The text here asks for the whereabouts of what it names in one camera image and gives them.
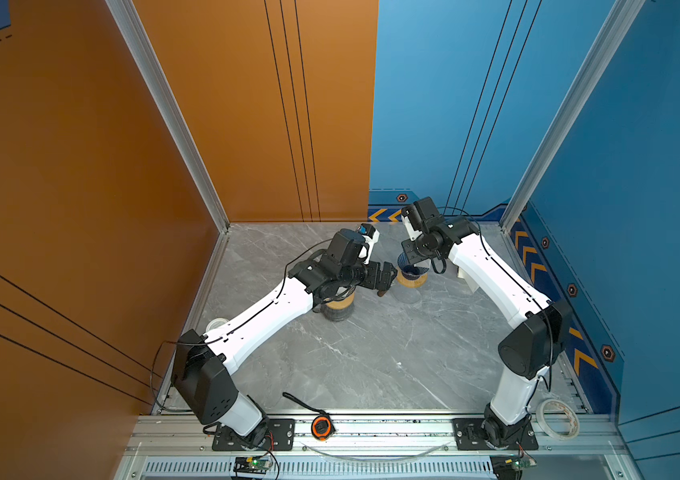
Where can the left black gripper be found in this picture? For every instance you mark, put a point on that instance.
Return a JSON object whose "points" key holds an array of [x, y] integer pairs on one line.
{"points": [[384, 277]]}

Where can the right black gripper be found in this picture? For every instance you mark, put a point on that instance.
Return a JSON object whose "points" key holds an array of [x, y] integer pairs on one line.
{"points": [[412, 258]]}

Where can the blue ribbed dripper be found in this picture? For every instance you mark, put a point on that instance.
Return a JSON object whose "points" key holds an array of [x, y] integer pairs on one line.
{"points": [[410, 271]]}

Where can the wooden ring holder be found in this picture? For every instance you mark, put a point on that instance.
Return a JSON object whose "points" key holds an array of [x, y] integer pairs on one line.
{"points": [[340, 304], [411, 281]]}

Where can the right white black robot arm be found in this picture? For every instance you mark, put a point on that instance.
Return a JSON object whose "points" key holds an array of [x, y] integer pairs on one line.
{"points": [[538, 325]]}

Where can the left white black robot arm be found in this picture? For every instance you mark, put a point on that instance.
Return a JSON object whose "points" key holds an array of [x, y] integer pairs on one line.
{"points": [[204, 363]]}

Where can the grey glass carafe mug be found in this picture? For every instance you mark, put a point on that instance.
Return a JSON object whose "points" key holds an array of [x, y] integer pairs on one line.
{"points": [[336, 315]]}

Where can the orange black tape measure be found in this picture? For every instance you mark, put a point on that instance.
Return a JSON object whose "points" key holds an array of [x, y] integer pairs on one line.
{"points": [[322, 426]]}

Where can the clear tape roll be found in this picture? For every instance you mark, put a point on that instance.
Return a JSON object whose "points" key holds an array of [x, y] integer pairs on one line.
{"points": [[558, 420]]}

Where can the circuit board right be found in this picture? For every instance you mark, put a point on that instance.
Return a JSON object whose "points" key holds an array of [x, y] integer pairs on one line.
{"points": [[511, 468]]}

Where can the green circuit board left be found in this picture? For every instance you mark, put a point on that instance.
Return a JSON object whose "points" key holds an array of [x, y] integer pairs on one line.
{"points": [[252, 467]]}

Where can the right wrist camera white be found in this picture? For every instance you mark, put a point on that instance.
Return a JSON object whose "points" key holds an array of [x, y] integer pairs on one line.
{"points": [[412, 233]]}

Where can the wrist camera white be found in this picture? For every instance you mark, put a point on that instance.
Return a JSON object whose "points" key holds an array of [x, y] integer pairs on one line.
{"points": [[412, 233], [371, 237]]}

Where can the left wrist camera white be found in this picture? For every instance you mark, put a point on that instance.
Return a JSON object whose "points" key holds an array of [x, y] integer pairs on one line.
{"points": [[371, 237]]}

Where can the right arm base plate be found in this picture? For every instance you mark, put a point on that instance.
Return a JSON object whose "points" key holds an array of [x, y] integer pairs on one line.
{"points": [[473, 433]]}

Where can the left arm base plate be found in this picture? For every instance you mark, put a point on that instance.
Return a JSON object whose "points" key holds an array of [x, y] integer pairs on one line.
{"points": [[275, 434]]}

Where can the aluminium rail front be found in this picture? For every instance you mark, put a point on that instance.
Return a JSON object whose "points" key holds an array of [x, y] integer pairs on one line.
{"points": [[359, 433]]}

